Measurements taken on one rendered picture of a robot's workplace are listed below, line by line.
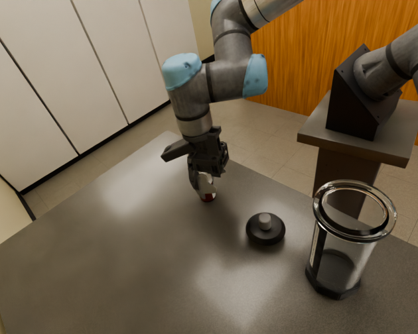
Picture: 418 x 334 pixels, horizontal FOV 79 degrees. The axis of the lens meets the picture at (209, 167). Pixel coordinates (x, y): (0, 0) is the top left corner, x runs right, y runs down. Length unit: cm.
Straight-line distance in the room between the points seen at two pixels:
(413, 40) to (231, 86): 51
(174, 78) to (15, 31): 219
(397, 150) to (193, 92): 64
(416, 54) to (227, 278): 70
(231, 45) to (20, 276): 75
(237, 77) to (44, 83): 231
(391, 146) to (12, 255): 113
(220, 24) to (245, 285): 53
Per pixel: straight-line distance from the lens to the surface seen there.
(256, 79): 49
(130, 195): 84
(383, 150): 90
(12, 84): 263
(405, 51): 86
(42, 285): 80
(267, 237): 61
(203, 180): 64
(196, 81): 49
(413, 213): 206
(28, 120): 270
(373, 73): 89
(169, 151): 63
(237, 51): 51
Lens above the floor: 149
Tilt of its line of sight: 42 degrees down
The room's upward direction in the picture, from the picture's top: 14 degrees counter-clockwise
